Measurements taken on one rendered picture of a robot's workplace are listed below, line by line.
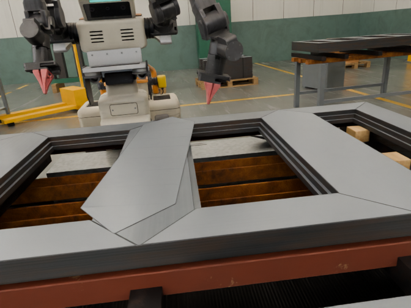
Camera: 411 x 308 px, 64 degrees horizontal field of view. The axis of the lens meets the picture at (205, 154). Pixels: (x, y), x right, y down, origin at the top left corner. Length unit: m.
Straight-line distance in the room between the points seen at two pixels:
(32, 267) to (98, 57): 1.06
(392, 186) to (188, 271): 0.41
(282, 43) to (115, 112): 10.28
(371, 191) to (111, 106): 1.16
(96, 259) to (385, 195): 0.50
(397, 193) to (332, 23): 11.70
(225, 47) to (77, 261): 0.67
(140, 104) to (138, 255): 1.07
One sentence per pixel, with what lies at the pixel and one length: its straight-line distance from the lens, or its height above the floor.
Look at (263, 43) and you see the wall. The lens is 11.37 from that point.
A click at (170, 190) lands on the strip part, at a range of 0.66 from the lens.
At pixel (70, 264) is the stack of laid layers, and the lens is 0.56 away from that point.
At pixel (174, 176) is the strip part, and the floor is 0.86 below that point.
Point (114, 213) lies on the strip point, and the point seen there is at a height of 0.86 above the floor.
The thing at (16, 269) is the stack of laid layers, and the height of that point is 0.84.
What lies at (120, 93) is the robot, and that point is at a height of 0.91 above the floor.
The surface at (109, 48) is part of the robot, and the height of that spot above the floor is 1.10.
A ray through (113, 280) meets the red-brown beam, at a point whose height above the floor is 0.80.
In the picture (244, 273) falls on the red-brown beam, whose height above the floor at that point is 0.78.
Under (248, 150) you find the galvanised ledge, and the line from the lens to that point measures 1.35.
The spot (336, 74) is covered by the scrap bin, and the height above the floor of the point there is 0.27.
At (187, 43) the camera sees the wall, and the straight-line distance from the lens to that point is 10.84.
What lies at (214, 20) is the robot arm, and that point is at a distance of 1.01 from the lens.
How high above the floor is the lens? 1.15
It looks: 21 degrees down
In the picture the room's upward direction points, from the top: 4 degrees counter-clockwise
